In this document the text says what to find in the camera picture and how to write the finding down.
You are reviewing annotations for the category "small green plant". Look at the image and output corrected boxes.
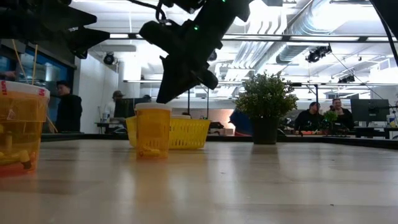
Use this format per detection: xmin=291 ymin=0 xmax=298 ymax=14
xmin=323 ymin=110 xmax=338 ymax=124

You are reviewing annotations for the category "silver ventilation duct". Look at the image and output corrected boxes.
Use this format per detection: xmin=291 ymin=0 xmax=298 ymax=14
xmin=275 ymin=0 xmax=335 ymax=65

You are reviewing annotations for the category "black computer monitor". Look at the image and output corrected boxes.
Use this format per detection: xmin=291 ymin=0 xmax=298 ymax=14
xmin=113 ymin=97 xmax=147 ymax=119
xmin=350 ymin=98 xmax=391 ymax=123

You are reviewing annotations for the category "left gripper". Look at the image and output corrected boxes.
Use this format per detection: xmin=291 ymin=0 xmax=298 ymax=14
xmin=0 ymin=0 xmax=110 ymax=60

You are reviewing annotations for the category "orange pill bottle white cap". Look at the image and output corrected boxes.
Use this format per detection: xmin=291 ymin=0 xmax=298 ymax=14
xmin=134 ymin=102 xmax=172 ymax=160
xmin=0 ymin=80 xmax=51 ymax=177

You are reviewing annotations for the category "green potted plant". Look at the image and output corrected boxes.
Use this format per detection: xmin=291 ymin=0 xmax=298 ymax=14
xmin=234 ymin=70 xmax=299 ymax=146

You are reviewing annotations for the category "yellow plastic basket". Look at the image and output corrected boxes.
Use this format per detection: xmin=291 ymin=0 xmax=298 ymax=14
xmin=125 ymin=115 xmax=212 ymax=151

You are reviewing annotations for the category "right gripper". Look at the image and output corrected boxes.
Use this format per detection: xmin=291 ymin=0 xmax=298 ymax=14
xmin=139 ymin=20 xmax=223 ymax=105

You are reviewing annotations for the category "black office desk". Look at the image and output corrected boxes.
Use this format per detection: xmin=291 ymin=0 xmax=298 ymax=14
xmin=354 ymin=126 xmax=398 ymax=140

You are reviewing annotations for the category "yellow power cable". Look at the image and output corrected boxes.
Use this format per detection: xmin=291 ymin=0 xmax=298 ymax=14
xmin=11 ymin=39 xmax=58 ymax=134

